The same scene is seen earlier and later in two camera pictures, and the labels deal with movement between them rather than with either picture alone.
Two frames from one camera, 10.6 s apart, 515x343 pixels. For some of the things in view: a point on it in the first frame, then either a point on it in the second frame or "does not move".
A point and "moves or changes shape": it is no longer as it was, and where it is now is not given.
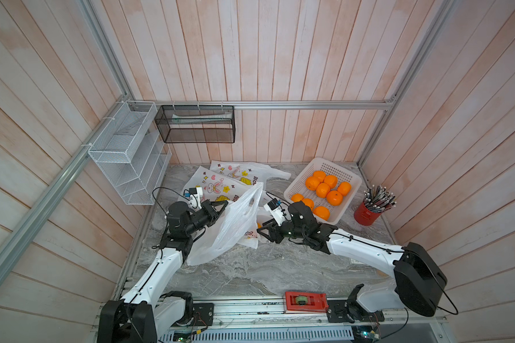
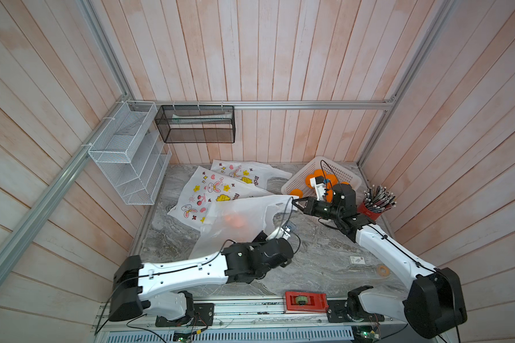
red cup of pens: [376, 200] does not move
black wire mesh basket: [197, 123] does not move
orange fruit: [331, 181] -> [317, 172]
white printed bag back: [251, 173] does not move
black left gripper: [212, 214] -> [260, 238]
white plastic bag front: [237, 227] moves or changes shape
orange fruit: [322, 190] moves or changes shape
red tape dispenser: [297, 301] does not move
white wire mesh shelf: [132, 152] does not move
